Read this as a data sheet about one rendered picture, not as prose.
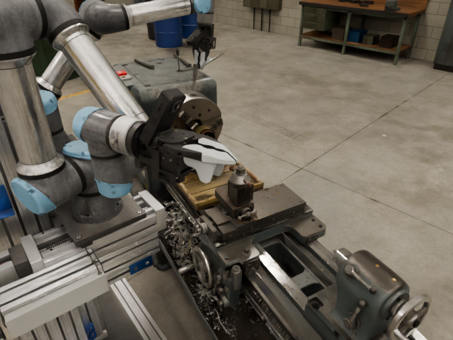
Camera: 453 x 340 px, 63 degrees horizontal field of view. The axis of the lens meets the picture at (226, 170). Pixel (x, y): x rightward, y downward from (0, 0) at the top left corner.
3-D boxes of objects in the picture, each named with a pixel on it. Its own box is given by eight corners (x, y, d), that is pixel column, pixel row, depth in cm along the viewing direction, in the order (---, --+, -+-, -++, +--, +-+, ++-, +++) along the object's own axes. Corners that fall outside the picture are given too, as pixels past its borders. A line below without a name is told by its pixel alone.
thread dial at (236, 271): (228, 284, 139) (228, 265, 133) (236, 280, 140) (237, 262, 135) (233, 291, 136) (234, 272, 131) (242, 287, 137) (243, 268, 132)
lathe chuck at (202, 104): (160, 152, 195) (160, 94, 180) (213, 144, 209) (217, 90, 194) (166, 160, 188) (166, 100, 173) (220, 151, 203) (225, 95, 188)
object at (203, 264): (189, 272, 164) (185, 232, 152) (209, 264, 169) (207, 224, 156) (216, 318, 144) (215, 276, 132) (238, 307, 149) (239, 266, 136)
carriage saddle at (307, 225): (194, 229, 154) (193, 218, 151) (284, 197, 173) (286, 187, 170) (229, 278, 132) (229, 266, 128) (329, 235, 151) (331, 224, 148)
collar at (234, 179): (226, 177, 141) (226, 171, 139) (243, 172, 144) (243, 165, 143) (236, 187, 135) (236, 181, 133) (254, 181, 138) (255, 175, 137)
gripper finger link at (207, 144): (243, 181, 65) (199, 166, 69) (245, 149, 63) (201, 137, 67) (234, 187, 63) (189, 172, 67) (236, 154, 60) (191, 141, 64)
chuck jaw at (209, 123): (197, 119, 190) (218, 111, 194) (199, 127, 193) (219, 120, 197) (207, 127, 182) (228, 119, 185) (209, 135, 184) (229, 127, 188)
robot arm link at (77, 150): (121, 179, 114) (114, 139, 107) (86, 201, 104) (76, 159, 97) (94, 168, 119) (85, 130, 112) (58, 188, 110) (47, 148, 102)
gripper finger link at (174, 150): (212, 156, 63) (172, 144, 67) (212, 147, 63) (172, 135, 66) (196, 165, 60) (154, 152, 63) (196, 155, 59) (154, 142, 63)
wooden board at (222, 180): (170, 179, 187) (170, 172, 184) (232, 162, 201) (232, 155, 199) (195, 211, 164) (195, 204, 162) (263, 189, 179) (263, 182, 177)
